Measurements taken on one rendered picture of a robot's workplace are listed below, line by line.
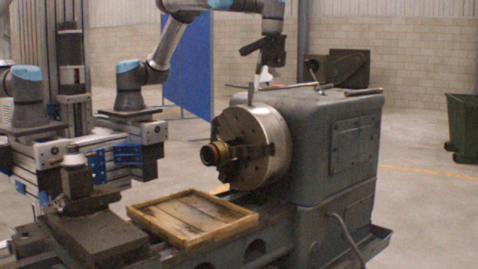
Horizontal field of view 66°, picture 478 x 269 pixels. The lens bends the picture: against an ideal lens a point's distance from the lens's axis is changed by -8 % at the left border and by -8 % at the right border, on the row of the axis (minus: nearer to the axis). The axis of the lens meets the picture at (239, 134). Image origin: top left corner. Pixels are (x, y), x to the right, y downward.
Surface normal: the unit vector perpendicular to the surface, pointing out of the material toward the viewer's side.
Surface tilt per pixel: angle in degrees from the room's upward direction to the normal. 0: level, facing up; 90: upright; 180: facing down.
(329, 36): 90
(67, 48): 90
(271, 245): 88
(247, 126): 90
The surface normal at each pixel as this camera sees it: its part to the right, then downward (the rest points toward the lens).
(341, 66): -0.50, 0.18
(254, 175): -0.73, 0.15
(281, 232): 0.69, 0.12
